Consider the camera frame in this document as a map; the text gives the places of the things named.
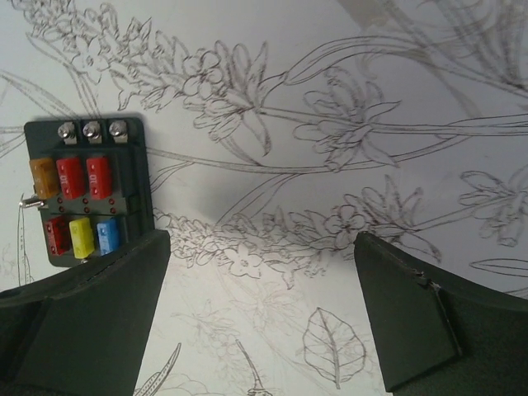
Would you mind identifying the yellow blade fuse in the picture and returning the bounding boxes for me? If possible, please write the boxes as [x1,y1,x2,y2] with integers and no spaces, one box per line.
[68,217,95,259]

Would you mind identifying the red blade fuse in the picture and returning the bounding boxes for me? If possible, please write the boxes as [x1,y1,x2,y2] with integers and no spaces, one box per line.
[55,157,86,200]
[86,156,112,200]
[44,215,73,257]

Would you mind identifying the black fuse box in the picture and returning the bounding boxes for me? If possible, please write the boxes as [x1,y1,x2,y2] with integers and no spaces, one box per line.
[23,116,154,267]

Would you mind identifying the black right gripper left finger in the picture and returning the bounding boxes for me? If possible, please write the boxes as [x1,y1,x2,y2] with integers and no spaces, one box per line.
[1,230,170,395]

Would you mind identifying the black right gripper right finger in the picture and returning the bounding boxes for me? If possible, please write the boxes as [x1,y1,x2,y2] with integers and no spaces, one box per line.
[354,232,527,395]

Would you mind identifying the blue blade fuse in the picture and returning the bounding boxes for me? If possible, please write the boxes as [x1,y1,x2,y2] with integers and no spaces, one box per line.
[96,218,120,256]

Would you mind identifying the orange blade fuse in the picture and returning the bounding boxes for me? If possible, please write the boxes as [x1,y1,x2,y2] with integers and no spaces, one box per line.
[29,158,60,200]

